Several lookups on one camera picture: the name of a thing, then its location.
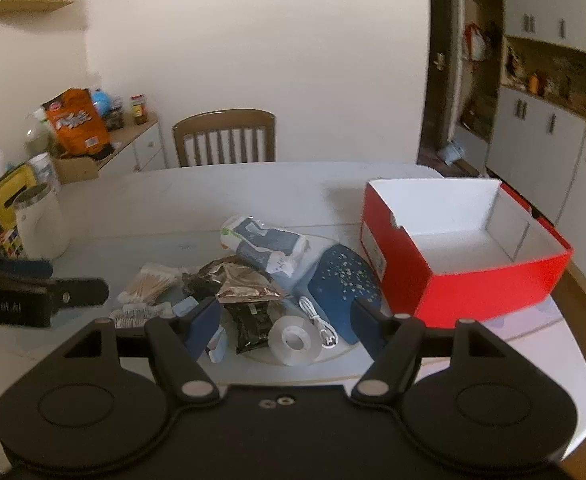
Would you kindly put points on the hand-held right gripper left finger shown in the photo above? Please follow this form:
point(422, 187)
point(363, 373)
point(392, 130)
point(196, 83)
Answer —
point(204, 329)

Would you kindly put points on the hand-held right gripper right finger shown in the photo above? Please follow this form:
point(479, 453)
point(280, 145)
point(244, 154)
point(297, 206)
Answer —
point(367, 329)

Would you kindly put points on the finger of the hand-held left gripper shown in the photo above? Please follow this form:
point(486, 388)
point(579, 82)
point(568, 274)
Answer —
point(80, 292)
point(28, 267)

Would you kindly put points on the blue white biscuit packet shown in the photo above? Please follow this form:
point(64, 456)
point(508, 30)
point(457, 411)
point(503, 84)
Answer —
point(185, 306)

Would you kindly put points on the black foil packet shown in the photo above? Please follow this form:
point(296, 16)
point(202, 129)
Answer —
point(248, 325)

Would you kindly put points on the silver foil bag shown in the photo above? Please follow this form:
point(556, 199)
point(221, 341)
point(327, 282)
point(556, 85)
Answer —
point(238, 280)

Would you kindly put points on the white printed strip packet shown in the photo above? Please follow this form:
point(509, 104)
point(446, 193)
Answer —
point(138, 316)

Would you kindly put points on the cotton swab pack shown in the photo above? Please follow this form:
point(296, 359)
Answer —
point(150, 285)

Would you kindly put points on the clear tape roll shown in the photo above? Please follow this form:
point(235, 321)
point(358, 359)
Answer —
point(295, 342)

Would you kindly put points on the white printed tissue pack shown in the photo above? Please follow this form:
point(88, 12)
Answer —
point(263, 245)

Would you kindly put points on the red cardboard shoe box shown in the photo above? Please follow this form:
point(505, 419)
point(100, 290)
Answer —
point(473, 280)

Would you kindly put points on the colourful puzzle cube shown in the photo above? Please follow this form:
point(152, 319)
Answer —
point(10, 245)

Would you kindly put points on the white jug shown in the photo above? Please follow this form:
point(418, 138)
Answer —
point(40, 230)

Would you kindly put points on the blue speckled pouch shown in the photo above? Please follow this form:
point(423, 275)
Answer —
point(340, 275)

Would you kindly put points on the yellow lidded container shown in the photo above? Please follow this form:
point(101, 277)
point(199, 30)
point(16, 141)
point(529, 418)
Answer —
point(5, 195)

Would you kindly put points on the wrapped paper roll pack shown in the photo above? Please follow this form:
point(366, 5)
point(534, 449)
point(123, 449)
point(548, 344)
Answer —
point(45, 170)

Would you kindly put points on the brown cardboard box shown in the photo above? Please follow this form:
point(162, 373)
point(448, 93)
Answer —
point(80, 167)

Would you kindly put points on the clear plastic bottle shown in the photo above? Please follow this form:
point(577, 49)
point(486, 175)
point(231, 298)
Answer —
point(37, 132)

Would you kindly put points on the orange snack bag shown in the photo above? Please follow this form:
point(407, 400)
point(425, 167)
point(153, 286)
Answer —
point(75, 122)

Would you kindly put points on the white drawer cabinet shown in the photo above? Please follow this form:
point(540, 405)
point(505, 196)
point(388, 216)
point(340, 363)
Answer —
point(145, 147)

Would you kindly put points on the blue ball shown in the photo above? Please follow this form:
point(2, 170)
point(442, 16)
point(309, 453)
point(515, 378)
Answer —
point(100, 101)

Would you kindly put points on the red lidded jar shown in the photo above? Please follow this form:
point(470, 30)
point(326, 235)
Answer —
point(138, 110)

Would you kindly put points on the pale plastic bag on floor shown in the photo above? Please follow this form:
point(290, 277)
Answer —
point(452, 151)

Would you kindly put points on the wooden chair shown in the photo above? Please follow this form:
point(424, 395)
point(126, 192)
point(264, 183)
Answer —
point(223, 120)

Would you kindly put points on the grey two-door cabinet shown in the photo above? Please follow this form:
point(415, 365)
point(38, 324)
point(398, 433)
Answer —
point(538, 160)

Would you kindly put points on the dark brown door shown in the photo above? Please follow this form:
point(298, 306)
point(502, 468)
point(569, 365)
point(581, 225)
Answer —
point(440, 100)

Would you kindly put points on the open tall cupboard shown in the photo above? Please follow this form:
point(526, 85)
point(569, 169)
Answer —
point(488, 105)

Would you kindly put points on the orange bottle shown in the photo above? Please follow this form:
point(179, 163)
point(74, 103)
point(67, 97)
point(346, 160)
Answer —
point(537, 84)

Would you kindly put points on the red white plastic bag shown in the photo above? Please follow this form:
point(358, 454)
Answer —
point(476, 42)

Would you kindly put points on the wooden open shelf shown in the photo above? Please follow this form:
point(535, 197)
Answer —
point(558, 60)

